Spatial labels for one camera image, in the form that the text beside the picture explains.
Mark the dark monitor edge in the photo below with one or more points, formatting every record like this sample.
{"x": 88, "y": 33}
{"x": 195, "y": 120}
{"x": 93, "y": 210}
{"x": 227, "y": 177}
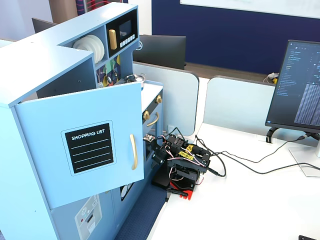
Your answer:
{"x": 41, "y": 25}

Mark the gold oven knob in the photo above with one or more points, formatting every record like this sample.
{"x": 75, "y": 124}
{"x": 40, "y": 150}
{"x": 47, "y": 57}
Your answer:
{"x": 146, "y": 115}
{"x": 158, "y": 99}

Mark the colourful patterned backsplash panel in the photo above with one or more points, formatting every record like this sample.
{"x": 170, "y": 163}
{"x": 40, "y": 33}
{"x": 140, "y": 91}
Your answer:
{"x": 107, "y": 70}

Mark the black toy microwave door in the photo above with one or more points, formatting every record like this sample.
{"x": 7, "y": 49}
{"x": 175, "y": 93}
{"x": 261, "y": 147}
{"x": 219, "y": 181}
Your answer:
{"x": 126, "y": 27}

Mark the whiteboard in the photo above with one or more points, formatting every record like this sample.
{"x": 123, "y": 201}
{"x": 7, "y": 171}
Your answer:
{"x": 250, "y": 6}

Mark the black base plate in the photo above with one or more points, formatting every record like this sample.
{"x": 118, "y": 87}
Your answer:
{"x": 161, "y": 181}

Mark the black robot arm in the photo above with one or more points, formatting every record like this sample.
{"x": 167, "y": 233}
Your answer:
{"x": 186, "y": 171}

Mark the lit computer monitor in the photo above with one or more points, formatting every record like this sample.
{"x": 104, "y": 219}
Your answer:
{"x": 295, "y": 87}

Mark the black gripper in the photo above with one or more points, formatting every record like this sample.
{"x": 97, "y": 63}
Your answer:
{"x": 158, "y": 155}

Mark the black flat device corner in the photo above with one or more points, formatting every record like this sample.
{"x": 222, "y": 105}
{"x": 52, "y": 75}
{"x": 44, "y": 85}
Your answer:
{"x": 308, "y": 237}

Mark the toy oven door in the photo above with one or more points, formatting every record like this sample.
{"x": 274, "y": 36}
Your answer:
{"x": 152, "y": 140}

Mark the metal toy pot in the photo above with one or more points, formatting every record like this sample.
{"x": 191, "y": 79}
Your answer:
{"x": 136, "y": 78}

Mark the black monitor seen from behind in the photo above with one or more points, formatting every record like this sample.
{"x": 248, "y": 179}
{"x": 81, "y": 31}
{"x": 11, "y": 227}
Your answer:
{"x": 162, "y": 51}

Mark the blue shopping list cabinet door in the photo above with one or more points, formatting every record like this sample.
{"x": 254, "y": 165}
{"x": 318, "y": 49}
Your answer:
{"x": 37, "y": 150}

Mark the black round washer window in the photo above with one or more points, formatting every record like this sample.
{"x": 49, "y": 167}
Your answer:
{"x": 124, "y": 191}

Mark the yellow and white charger bundle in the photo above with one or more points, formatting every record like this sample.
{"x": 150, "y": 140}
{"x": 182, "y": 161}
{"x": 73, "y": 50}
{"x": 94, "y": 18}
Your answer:
{"x": 272, "y": 78}

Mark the blue toy kitchen body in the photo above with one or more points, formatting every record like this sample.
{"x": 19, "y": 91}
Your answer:
{"x": 37, "y": 62}

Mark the red table clamp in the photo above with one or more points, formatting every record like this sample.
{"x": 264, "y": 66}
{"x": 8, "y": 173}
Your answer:
{"x": 186, "y": 193}

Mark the small wrist camera board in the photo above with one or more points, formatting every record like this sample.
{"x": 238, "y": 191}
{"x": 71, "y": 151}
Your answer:
{"x": 149, "y": 138}

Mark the light blue desk divider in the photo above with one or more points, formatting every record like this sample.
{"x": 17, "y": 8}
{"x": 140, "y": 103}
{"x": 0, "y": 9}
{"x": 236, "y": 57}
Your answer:
{"x": 175, "y": 100}
{"x": 237, "y": 105}

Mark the white plate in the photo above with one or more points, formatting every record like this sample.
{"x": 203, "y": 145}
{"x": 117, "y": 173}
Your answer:
{"x": 102, "y": 50}
{"x": 96, "y": 43}
{"x": 82, "y": 45}

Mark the blue ice dispenser cabinet door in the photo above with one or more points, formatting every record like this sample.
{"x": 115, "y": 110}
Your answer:
{"x": 62, "y": 220}

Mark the silver monitor stand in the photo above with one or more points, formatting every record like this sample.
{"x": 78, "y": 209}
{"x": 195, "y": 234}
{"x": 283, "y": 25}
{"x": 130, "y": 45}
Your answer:
{"x": 306, "y": 162}

